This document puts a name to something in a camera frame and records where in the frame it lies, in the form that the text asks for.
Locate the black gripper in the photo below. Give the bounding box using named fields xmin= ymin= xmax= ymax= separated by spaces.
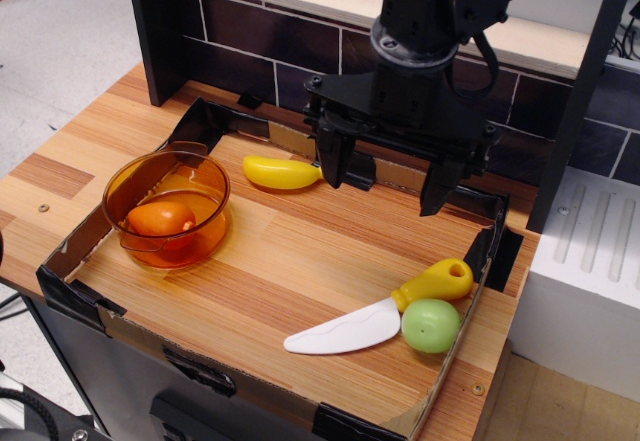
xmin=305 ymin=62 xmax=498 ymax=216

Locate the orange toy carrot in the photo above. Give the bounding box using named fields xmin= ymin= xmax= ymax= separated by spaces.
xmin=127 ymin=201 xmax=196 ymax=236

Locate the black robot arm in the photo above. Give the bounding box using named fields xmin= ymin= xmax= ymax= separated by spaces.
xmin=304 ymin=0 xmax=512 ymax=216

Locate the transparent orange plastic pot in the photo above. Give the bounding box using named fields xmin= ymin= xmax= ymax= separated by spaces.
xmin=102 ymin=142 xmax=231 ymax=270

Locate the yellow toy banana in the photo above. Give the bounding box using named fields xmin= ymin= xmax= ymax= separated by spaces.
xmin=242 ymin=155 xmax=323 ymax=190

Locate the green toy apple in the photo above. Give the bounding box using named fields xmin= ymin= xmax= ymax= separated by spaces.
xmin=401 ymin=299 xmax=461 ymax=354

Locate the dark tile backsplash panel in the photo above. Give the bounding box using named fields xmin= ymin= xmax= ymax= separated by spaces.
xmin=132 ymin=0 xmax=639 ymax=186

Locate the white ribbed sink block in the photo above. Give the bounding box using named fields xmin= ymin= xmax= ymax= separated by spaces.
xmin=509 ymin=168 xmax=639 ymax=401

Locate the toy knife yellow handle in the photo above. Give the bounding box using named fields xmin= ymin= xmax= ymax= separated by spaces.
xmin=283 ymin=258 xmax=474 ymax=355

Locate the black vertical post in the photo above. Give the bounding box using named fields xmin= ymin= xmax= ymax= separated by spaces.
xmin=526 ymin=0 xmax=626 ymax=233

